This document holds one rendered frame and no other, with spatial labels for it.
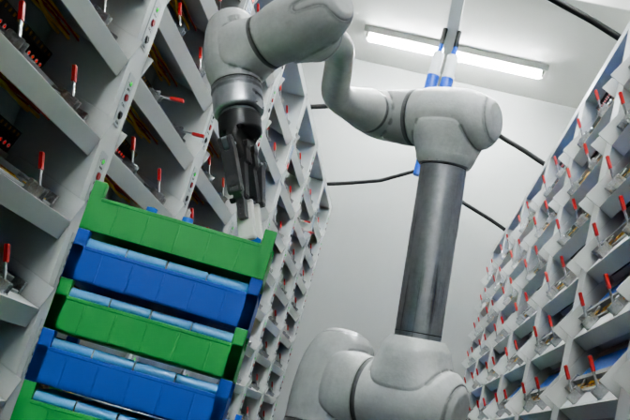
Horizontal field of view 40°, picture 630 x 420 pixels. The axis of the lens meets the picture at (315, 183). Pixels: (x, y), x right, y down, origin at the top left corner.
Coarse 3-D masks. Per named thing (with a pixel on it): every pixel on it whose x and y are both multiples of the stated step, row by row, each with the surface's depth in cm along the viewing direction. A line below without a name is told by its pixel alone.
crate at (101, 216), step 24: (96, 192) 137; (96, 216) 137; (120, 216) 137; (144, 216) 137; (120, 240) 137; (144, 240) 136; (168, 240) 136; (192, 240) 137; (216, 240) 137; (240, 240) 137; (264, 240) 138; (192, 264) 141; (216, 264) 136; (240, 264) 136; (264, 264) 137
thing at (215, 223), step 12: (264, 84) 340; (276, 84) 344; (264, 96) 339; (264, 108) 337; (264, 120) 340; (216, 156) 333; (204, 168) 332; (216, 168) 332; (216, 180) 330; (192, 204) 328; (204, 204) 328; (204, 216) 327; (216, 216) 326; (216, 228) 325; (228, 228) 325
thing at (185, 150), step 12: (144, 84) 205; (144, 96) 208; (132, 108) 233; (144, 108) 212; (156, 108) 217; (132, 120) 240; (144, 120) 245; (156, 120) 221; (168, 120) 228; (144, 132) 253; (156, 132) 252; (168, 132) 232; (168, 144) 237; (180, 144) 244; (192, 144) 260; (180, 156) 249; (192, 156) 257
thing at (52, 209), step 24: (0, 120) 176; (0, 144) 181; (0, 168) 157; (24, 168) 186; (0, 192) 152; (24, 192) 159; (48, 192) 182; (24, 216) 164; (48, 216) 172; (72, 216) 182
